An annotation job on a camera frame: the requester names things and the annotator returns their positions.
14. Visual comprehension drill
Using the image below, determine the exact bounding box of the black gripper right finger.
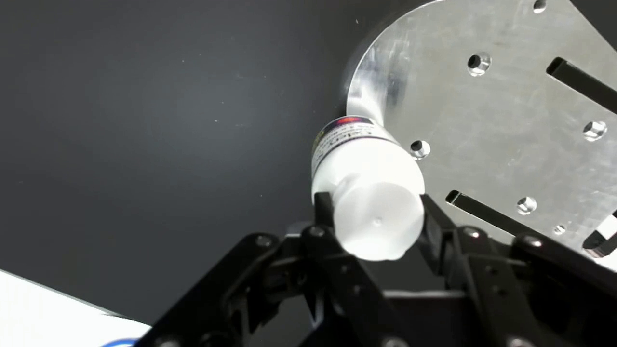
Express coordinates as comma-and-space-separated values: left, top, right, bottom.
416, 195, 617, 347

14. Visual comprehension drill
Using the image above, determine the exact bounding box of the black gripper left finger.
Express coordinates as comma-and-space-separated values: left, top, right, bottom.
130, 191, 412, 347

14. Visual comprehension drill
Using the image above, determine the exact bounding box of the silver metal plate with holes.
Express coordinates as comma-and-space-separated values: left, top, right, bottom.
342, 0, 617, 263

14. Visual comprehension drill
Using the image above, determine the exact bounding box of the blue coiled cable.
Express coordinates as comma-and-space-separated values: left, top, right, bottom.
99, 334, 153, 347

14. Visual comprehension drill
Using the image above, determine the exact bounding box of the white pill bottle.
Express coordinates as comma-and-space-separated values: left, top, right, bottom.
308, 114, 427, 265

